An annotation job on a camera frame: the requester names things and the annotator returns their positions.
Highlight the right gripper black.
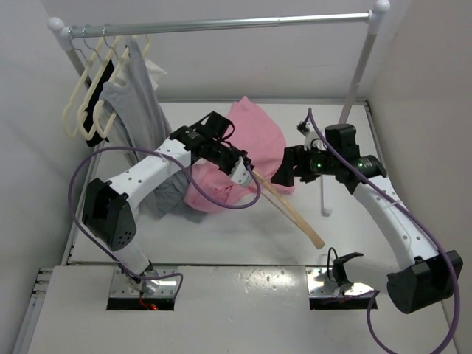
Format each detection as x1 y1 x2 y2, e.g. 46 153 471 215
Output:
271 142 339 187

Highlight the pink t shirt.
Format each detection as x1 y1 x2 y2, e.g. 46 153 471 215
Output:
192 97 286 205

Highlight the beige plastic hanger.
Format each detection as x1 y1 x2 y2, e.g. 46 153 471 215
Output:
254 172 325 249

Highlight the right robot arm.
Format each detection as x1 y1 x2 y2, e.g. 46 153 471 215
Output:
271 122 463 314

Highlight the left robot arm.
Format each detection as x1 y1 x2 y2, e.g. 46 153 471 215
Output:
82 111 256 280

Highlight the grey t shirt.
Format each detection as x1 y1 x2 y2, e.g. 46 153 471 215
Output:
100 37 207 223

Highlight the white cloth on hanger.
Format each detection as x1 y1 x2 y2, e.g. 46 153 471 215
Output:
145 59 167 91

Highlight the cream hanger far right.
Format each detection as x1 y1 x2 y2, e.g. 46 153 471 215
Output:
130 34 152 61

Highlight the cream hanger with grey shirt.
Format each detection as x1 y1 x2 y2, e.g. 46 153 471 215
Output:
92 24 128 139

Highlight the cream hanger middle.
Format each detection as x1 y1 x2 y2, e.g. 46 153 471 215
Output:
77 24 117 141

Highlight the cream hanger outer left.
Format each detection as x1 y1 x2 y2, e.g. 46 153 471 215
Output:
62 26 95 138

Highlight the white clothes rack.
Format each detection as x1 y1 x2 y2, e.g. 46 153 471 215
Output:
47 0 391 216

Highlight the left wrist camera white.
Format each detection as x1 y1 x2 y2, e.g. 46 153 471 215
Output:
229 157 253 188

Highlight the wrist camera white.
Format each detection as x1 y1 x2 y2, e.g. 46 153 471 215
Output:
229 157 253 188
297 121 324 151

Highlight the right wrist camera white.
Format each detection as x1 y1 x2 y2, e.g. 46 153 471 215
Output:
297 121 324 151

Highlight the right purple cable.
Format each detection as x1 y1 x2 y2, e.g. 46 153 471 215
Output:
305 108 462 354

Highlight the purple cable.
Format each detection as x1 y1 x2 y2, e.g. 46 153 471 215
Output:
305 108 462 354
68 146 262 293

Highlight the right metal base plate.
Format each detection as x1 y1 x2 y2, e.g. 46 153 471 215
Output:
305 267 373 299

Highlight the metal base plate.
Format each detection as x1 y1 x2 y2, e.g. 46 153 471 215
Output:
305 267 373 299
109 267 182 299

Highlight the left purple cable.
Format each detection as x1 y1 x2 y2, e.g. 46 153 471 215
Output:
68 146 262 293

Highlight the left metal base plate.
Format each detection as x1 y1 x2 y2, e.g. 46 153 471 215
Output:
109 267 182 299

